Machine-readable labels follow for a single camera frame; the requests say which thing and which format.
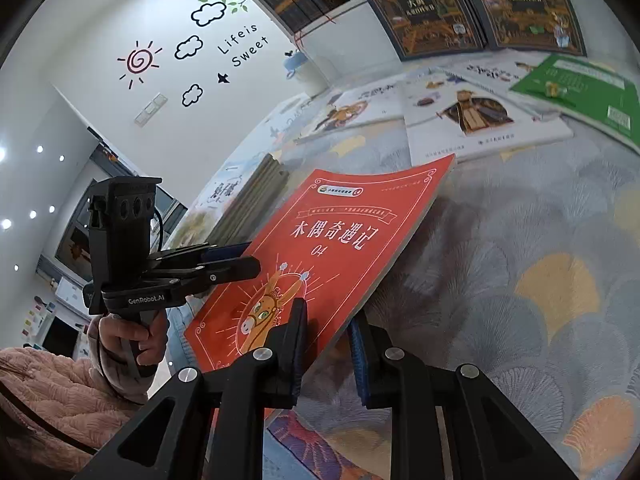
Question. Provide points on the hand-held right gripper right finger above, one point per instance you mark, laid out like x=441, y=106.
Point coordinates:
x=357, y=360

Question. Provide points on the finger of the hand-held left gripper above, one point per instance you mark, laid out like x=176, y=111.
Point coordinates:
x=220, y=275
x=220, y=252

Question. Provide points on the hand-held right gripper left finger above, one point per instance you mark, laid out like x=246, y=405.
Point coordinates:
x=292, y=360

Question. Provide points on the stack of thin books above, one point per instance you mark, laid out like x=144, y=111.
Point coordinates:
x=255, y=195

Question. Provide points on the red book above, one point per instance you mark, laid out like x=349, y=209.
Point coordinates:
x=325, y=240

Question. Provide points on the white book with robed emperor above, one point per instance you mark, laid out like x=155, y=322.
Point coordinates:
x=475, y=115

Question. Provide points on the person's left forearm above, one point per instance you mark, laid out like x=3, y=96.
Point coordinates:
x=50, y=400

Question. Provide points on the person's left hand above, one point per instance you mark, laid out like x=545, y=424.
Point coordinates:
x=115, y=330

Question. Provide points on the ginkgo patterned table mat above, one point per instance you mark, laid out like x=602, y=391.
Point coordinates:
x=500, y=260

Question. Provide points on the white book with monkey figure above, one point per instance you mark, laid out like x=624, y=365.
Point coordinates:
x=350, y=110

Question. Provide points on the white bottle with blue lid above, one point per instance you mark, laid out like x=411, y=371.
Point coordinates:
x=296, y=62

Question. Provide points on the red ribbon tie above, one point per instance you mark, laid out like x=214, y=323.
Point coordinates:
x=312, y=30

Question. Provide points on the white book with black calligraphy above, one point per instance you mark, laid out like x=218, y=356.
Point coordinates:
x=495, y=72

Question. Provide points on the dark ornate hardcover book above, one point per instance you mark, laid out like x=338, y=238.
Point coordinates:
x=425, y=5
x=530, y=0

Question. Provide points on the green book with barcode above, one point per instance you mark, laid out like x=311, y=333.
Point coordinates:
x=580, y=95

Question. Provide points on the wall switch plate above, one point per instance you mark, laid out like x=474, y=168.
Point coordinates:
x=149, y=109

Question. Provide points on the cloud wall decal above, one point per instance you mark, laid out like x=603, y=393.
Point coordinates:
x=192, y=95
x=209, y=14
x=189, y=46

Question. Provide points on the bird wall decal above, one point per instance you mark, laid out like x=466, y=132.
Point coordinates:
x=223, y=78

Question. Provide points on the sun wall decal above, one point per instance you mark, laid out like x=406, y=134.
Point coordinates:
x=140, y=62

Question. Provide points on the black lettering wall decal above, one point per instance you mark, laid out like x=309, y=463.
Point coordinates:
x=245, y=45

